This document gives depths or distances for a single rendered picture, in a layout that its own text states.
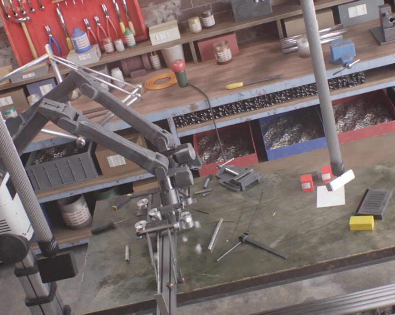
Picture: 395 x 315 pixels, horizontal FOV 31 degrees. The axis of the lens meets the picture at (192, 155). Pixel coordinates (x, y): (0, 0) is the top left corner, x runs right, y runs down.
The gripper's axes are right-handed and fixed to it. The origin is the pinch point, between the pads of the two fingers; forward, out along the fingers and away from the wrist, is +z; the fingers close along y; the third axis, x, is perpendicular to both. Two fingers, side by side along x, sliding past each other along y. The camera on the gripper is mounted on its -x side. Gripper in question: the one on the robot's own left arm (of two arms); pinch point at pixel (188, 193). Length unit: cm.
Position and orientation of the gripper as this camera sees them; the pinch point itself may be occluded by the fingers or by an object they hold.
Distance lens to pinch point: 286.2
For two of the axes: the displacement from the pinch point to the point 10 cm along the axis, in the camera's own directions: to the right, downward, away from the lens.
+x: -9.1, 3.7, 1.8
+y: -0.2, -4.7, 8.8
